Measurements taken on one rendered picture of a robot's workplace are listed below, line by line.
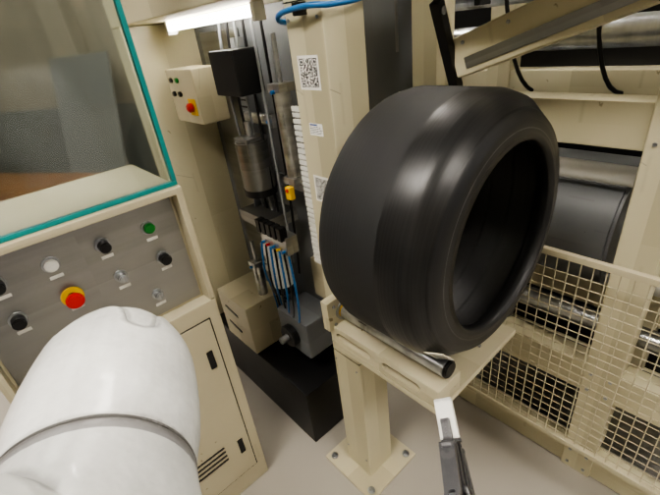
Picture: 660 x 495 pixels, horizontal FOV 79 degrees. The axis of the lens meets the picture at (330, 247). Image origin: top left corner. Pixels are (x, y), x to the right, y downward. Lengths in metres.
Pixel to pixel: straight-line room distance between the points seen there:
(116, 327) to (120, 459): 0.13
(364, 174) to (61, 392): 0.57
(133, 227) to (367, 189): 0.70
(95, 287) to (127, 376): 0.90
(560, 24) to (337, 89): 0.50
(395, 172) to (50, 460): 0.59
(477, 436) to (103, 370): 1.79
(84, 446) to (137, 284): 0.98
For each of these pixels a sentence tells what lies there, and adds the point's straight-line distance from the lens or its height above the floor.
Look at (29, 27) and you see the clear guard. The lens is 1.10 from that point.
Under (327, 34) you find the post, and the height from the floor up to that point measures 1.58.
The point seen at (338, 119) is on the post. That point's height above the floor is 1.41.
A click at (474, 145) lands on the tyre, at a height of 1.40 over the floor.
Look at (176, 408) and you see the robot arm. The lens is 0.34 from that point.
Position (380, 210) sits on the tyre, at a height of 1.32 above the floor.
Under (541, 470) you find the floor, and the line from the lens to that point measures 1.97.
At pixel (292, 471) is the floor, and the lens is 1.93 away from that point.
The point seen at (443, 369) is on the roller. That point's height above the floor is 0.91.
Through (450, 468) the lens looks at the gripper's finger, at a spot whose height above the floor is 1.00.
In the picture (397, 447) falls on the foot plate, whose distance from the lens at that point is 1.93.
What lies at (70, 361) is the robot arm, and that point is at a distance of 0.36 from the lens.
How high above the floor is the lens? 1.60
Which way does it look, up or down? 29 degrees down
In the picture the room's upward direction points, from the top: 7 degrees counter-clockwise
